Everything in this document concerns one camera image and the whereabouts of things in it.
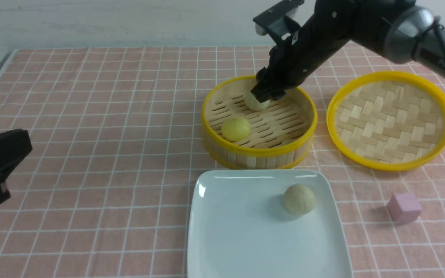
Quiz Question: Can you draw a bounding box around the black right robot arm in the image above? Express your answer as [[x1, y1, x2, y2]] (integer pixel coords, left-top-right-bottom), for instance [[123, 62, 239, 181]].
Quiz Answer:
[[251, 0, 445, 102]]

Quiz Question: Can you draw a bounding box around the pink cube block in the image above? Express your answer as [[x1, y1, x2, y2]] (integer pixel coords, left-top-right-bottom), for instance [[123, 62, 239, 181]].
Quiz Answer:
[[386, 192, 422, 224]]

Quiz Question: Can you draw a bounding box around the yellow steamed bun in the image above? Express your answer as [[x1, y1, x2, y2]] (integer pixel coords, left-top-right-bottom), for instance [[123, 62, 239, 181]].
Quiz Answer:
[[221, 117, 251, 141]]

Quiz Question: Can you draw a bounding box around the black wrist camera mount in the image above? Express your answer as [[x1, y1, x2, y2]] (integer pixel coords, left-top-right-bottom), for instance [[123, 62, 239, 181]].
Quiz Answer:
[[253, 0, 304, 44]]

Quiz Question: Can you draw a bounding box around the yellow-rimmed woven steamer lid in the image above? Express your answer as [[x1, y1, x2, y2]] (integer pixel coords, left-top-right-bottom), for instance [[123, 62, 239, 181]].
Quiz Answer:
[[326, 71, 445, 172]]

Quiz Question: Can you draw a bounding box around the yellow-rimmed bamboo steamer basket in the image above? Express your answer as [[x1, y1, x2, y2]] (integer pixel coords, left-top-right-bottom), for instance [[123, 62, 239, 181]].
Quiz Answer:
[[201, 76, 318, 170]]

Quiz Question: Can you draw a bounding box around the white square plate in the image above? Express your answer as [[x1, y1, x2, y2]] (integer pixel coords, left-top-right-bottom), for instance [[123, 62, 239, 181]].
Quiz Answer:
[[187, 169, 354, 278]]

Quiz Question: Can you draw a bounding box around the pink checkered tablecloth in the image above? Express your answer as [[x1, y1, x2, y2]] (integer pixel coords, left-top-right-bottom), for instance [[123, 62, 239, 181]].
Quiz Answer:
[[0, 44, 445, 278]]

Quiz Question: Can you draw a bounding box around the white steamed bun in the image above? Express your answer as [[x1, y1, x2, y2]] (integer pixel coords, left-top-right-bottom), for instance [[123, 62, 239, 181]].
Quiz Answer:
[[244, 92, 270, 112], [282, 184, 316, 216]]

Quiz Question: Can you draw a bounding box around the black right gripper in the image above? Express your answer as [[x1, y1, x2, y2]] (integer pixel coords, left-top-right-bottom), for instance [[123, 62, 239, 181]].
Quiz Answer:
[[251, 0, 358, 103]]

